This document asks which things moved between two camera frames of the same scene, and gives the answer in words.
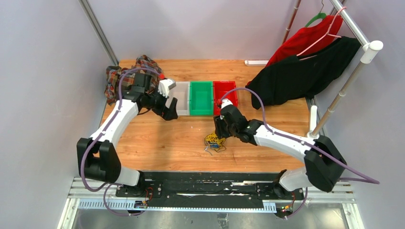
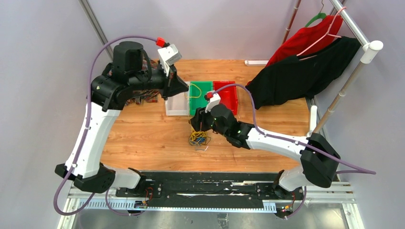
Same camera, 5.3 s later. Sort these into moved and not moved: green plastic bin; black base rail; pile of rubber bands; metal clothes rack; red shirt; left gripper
Moved: left gripper; pile of rubber bands
Not moved: metal clothes rack; red shirt; green plastic bin; black base rail
